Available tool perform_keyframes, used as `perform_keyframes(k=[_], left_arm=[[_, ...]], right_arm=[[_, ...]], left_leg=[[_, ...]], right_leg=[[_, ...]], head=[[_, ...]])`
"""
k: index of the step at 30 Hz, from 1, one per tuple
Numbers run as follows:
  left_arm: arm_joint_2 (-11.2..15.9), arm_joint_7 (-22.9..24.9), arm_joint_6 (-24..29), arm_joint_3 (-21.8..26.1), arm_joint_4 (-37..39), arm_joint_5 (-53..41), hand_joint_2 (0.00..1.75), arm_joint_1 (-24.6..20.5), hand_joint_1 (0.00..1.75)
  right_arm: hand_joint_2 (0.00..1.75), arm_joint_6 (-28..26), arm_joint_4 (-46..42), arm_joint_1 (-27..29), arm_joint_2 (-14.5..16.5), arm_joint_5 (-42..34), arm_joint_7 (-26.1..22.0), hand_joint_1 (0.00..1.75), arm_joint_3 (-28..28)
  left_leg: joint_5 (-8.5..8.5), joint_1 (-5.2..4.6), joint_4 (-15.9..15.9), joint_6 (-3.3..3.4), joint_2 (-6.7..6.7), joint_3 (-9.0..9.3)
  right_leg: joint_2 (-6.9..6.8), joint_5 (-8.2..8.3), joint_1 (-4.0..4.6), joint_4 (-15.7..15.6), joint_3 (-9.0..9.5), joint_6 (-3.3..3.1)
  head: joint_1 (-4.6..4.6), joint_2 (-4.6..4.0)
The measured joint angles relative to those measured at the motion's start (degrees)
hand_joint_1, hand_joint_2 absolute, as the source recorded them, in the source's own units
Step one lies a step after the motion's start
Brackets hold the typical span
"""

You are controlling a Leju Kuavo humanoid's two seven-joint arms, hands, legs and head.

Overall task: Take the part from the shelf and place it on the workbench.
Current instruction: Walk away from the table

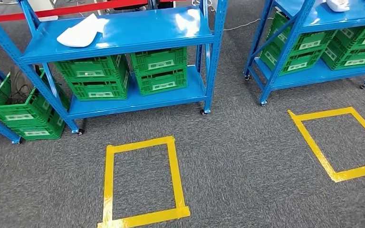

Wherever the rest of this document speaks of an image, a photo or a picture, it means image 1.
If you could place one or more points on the chrome barrier post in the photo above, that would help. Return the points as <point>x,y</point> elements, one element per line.
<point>153,3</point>

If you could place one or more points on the white desk panel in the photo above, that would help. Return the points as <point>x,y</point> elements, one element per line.
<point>42,4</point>

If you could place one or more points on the yellow floor tape square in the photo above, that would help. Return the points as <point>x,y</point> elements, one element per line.
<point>108,182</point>
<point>310,141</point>

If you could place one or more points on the red barrier belt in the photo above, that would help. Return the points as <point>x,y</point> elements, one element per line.
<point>75,8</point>

